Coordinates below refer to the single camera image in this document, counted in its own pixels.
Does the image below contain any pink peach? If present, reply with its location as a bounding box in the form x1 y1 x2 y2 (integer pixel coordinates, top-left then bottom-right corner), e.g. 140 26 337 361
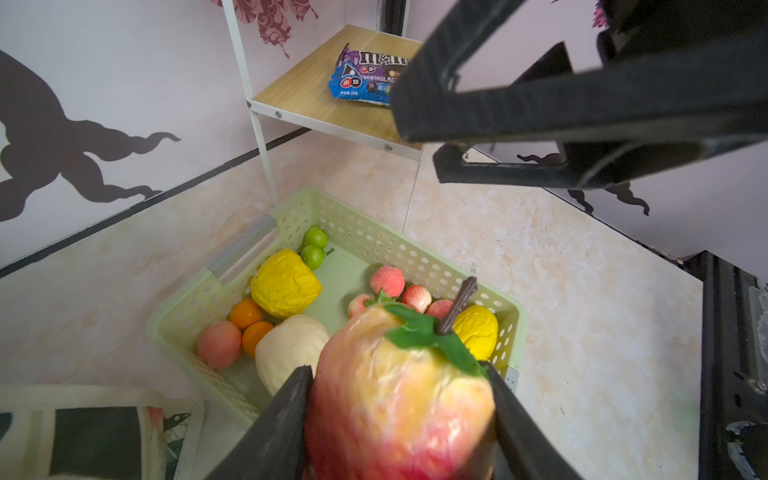
196 321 242 370

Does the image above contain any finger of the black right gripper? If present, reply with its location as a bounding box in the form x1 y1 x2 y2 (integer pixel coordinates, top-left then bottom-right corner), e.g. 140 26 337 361
431 134 767 190
390 1 767 142

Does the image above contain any small orange tomato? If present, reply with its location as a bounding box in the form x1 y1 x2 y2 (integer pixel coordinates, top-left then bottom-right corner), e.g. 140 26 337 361
242 321 274 357
229 298 263 331

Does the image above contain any blue dark candy bag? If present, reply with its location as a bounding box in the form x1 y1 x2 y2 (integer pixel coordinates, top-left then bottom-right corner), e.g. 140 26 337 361
328 44 410 107

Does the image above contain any light green plastic basket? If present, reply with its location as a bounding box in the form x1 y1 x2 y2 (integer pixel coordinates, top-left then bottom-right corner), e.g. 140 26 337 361
147 187 528 428

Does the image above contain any small red cherry fruit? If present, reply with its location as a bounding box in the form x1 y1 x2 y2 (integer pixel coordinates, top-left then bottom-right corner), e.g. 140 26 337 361
370 265 405 298

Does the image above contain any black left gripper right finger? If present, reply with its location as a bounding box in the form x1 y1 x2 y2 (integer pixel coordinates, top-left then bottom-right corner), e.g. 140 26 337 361
480 362 581 480

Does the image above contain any small green grape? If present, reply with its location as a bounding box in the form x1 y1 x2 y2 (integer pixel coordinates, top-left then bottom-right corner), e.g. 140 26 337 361
300 244 326 270
303 225 329 249

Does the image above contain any red apple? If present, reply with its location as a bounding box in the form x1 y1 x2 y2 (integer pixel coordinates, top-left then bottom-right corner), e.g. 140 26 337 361
304 277 496 479

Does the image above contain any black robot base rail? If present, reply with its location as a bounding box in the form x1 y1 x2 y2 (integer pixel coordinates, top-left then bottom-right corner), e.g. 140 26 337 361
684 251 767 479

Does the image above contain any white garlic bulb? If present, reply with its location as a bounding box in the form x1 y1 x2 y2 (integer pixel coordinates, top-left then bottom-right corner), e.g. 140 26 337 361
255 314 330 396

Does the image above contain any white wooden two-tier shelf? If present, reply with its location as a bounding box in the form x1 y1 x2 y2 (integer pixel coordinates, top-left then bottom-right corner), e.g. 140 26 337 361
222 1 422 201

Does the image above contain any yellow crumpled lemon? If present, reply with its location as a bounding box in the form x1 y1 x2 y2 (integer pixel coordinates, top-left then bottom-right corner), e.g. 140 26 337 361
250 249 322 320

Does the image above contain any beige canvas grocery bag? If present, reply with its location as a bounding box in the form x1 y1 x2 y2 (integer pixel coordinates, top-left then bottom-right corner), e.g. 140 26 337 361
1 385 205 479

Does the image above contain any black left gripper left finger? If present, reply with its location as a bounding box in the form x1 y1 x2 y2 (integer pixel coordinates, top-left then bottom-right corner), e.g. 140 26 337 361
207 366 313 480

